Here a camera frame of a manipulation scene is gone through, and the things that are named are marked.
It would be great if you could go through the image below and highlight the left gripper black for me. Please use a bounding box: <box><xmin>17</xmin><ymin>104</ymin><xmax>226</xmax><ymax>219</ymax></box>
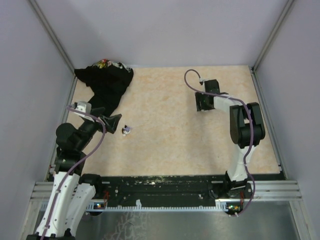
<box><xmin>75</xmin><ymin>107</ymin><xmax>122</xmax><ymax>151</ymax></box>

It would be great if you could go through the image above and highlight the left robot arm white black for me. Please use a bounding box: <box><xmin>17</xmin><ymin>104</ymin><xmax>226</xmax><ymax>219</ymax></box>
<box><xmin>27</xmin><ymin>101</ymin><xmax>122</xmax><ymax>240</ymax></box>

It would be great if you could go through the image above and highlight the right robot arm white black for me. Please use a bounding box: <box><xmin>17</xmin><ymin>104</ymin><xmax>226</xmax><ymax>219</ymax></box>
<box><xmin>195</xmin><ymin>79</ymin><xmax>266</xmax><ymax>198</ymax></box>

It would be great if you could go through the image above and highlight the black printed cloth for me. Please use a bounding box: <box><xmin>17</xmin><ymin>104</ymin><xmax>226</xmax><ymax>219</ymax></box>
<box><xmin>74</xmin><ymin>59</ymin><xmax>134</xmax><ymax>117</ymax></box>

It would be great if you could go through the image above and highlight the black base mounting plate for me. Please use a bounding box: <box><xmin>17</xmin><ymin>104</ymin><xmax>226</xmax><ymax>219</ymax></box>
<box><xmin>85</xmin><ymin>174</ymin><xmax>254</xmax><ymax>208</ymax></box>

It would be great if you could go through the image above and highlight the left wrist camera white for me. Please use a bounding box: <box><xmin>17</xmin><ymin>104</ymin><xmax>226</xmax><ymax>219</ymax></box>
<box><xmin>71</xmin><ymin>101</ymin><xmax>92</xmax><ymax>114</ymax></box>

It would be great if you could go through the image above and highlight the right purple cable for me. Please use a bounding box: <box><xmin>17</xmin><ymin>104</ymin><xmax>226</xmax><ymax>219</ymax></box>
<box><xmin>184</xmin><ymin>69</ymin><xmax>256</xmax><ymax>217</ymax></box>

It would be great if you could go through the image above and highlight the white slotted cable duct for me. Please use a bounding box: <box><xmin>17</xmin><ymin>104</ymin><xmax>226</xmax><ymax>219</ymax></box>
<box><xmin>39</xmin><ymin>199</ymin><xmax>245</xmax><ymax>213</ymax></box>

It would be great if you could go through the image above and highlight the right aluminium frame post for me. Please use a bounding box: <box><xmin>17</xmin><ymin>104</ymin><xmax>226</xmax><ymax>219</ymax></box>
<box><xmin>251</xmin><ymin>0</ymin><xmax>296</xmax><ymax>74</ymax></box>

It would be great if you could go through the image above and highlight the aluminium frame post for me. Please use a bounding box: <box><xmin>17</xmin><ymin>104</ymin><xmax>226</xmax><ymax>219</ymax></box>
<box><xmin>251</xmin><ymin>0</ymin><xmax>296</xmax><ymax>74</ymax></box>
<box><xmin>27</xmin><ymin>0</ymin><xmax>75</xmax><ymax>73</ymax></box>

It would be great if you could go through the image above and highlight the left aluminium frame post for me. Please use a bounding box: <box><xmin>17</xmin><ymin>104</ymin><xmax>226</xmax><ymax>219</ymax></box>
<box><xmin>27</xmin><ymin>0</ymin><xmax>75</xmax><ymax>73</ymax></box>

